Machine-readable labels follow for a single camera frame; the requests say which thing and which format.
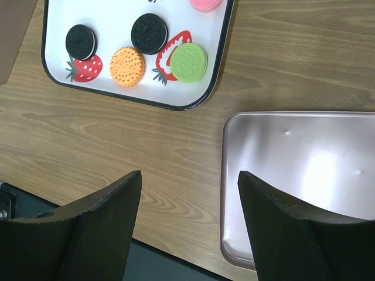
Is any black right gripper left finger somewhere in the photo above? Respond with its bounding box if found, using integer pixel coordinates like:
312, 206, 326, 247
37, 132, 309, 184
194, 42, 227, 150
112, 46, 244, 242
1, 170, 142, 280

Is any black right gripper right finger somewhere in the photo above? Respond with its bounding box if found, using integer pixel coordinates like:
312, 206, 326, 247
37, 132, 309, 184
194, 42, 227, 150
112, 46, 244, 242
238, 171, 374, 280

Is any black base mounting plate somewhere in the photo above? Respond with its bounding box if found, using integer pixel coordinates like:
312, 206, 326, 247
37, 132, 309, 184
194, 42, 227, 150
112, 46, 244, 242
1, 181, 226, 281

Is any rose gold tin lid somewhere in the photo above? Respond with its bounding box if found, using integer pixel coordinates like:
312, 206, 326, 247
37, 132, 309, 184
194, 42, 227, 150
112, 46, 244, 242
220, 111, 374, 269

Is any orange round dotted biscuit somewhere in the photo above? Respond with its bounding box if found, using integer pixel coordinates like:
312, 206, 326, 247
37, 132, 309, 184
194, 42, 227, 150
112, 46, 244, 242
110, 47, 145, 87

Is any black sandwich cookie left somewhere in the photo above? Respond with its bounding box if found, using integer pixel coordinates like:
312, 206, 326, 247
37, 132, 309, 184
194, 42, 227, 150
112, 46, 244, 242
65, 24, 97, 61

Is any black sandwich cookie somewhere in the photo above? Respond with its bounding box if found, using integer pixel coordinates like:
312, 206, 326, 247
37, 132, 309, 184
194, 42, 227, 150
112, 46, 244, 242
65, 24, 97, 61
131, 13, 168, 55

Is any green sandwich cookie lower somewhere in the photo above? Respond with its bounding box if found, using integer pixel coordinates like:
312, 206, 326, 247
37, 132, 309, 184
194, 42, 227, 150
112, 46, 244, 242
170, 43, 208, 83

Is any black sandwich cookie right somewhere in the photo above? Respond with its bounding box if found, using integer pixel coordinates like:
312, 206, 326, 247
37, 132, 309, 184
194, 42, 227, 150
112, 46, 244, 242
131, 13, 168, 55

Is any white strawberry print tray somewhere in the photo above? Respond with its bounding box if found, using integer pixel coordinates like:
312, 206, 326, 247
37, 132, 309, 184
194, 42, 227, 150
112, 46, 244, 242
42, 1, 234, 111

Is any pink sandwich cookie right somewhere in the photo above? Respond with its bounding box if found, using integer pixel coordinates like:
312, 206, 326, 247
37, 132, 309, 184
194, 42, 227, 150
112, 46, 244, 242
189, 0, 222, 12

